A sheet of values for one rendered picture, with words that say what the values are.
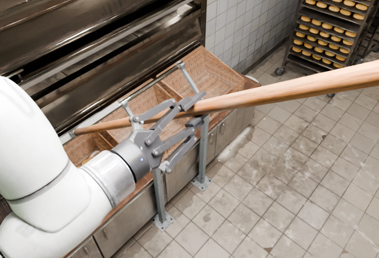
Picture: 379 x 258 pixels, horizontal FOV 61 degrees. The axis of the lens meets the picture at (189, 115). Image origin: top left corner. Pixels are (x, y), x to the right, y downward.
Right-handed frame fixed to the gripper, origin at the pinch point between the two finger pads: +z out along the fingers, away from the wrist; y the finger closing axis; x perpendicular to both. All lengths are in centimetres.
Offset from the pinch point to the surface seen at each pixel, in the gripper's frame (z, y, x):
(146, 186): 32, 61, -143
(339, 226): 128, 175, -95
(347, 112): 255, 143, -131
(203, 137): 85, 59, -135
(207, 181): 90, 107, -173
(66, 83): 25, -22, -143
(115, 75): 60, -11, -153
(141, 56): 84, -13, -152
